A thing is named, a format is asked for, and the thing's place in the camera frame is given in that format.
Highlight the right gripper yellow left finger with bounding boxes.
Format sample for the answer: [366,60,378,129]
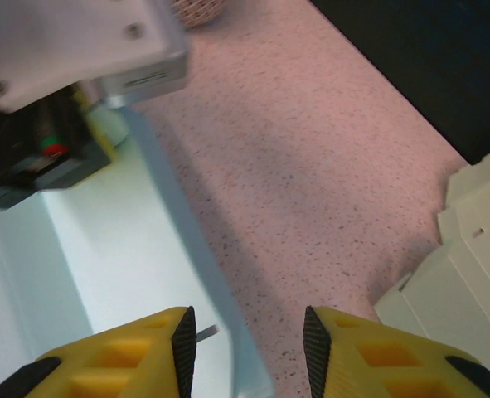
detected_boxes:
[0,305,197,398]

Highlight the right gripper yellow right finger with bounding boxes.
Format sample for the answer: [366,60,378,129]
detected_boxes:
[303,305,490,398]

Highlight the light green paper box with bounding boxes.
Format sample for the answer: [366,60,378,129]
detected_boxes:
[372,152,490,357]

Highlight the light blue paper box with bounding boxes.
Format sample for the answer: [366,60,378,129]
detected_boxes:
[0,105,275,398]

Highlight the orange bowl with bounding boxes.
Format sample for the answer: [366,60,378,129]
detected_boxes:
[173,0,228,30]

